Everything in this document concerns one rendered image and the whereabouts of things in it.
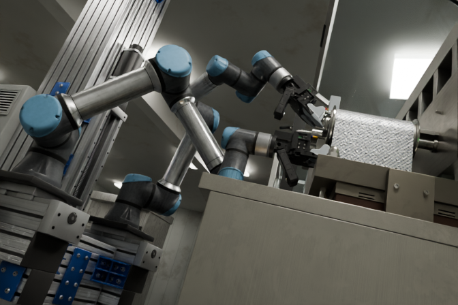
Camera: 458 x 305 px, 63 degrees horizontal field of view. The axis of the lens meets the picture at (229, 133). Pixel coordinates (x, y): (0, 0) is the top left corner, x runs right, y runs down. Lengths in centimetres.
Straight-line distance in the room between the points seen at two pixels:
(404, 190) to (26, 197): 100
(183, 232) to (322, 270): 1078
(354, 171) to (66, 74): 124
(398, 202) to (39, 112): 96
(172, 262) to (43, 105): 1047
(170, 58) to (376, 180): 70
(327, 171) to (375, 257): 22
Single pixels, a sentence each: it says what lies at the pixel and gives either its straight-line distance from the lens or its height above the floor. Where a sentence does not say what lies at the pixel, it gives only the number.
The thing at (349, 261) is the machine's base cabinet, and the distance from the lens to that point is 84.
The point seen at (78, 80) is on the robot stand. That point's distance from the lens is 166.
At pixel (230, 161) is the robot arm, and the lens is 112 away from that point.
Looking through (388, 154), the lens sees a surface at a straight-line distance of 122.
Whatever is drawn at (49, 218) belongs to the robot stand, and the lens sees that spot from 113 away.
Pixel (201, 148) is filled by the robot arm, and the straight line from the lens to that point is 127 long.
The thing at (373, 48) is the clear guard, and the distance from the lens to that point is 181.
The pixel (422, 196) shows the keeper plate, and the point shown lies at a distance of 96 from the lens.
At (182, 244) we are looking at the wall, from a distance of 1147.
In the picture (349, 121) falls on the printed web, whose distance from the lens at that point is 124.
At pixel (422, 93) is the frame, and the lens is 166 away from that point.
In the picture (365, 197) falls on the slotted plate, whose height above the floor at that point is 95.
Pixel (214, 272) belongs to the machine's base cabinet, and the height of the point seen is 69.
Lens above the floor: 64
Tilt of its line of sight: 24 degrees up
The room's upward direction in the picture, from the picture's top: 16 degrees clockwise
